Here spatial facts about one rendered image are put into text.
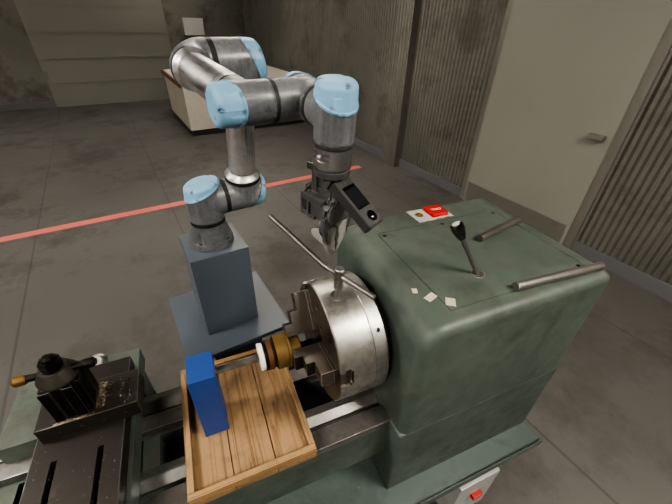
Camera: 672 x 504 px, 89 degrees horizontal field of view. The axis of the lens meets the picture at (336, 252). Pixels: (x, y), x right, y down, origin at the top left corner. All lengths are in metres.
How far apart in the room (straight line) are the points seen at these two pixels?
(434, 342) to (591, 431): 1.77
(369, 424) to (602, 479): 1.50
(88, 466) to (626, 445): 2.34
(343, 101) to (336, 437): 0.82
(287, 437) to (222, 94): 0.81
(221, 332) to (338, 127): 1.04
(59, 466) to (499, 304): 1.03
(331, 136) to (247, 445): 0.77
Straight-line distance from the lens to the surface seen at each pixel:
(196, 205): 1.19
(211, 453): 1.03
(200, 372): 0.88
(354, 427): 1.05
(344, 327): 0.79
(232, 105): 0.63
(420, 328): 0.78
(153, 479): 1.07
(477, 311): 0.83
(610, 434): 2.51
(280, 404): 1.06
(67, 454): 1.06
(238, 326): 1.46
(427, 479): 1.38
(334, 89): 0.59
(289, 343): 0.87
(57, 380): 0.97
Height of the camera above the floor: 1.79
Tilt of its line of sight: 35 degrees down
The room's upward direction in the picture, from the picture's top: 2 degrees clockwise
